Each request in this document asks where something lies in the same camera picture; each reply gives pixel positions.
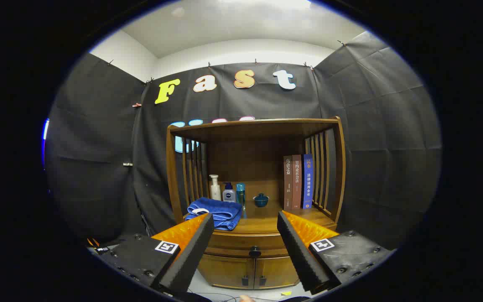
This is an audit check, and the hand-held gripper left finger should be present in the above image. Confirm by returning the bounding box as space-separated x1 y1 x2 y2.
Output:
88 213 215 294

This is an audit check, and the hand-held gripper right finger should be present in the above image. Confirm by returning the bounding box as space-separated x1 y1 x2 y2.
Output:
277 211 395 295

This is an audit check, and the wooden drawer with black knob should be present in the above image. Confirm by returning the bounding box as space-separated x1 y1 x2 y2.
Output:
203 231 293 259

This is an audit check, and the wooden cabinet door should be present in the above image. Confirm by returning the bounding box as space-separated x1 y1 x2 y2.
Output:
197 255 255 290
254 257 300 290

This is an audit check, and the wooden countertop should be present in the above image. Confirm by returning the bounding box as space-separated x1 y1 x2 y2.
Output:
183 203 338 235

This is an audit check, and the wooden cabinet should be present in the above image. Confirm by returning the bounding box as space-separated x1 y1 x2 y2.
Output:
166 117 347 290

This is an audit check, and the blue folded towel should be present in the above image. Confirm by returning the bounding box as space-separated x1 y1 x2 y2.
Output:
184 197 243 231

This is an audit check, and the white pump bottle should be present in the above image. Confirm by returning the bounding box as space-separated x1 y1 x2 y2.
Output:
209 174 222 201

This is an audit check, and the dark brown book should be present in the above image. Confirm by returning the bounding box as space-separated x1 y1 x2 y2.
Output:
283 156 293 211

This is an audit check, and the reddish brown book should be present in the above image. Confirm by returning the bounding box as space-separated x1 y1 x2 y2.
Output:
292 154 303 209

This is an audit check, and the blue book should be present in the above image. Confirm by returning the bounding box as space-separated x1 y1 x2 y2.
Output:
302 154 314 209

